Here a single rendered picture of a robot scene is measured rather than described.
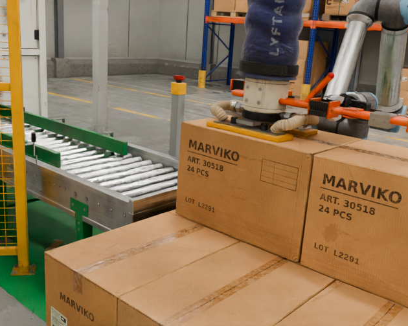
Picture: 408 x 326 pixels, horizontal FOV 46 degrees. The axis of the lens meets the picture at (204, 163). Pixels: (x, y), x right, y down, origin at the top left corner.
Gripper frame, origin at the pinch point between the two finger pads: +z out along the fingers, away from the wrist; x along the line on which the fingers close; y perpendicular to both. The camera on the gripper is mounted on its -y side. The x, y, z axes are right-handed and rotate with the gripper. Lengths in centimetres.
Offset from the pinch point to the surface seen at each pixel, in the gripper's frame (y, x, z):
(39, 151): 159, -46, 21
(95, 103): 355, -57, -161
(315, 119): 8.4, -5.5, -5.3
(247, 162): 21.2, -21.8, 17.8
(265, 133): 17.4, -10.7, 13.6
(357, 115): -11.2, -0.3, 3.2
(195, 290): 8, -54, 57
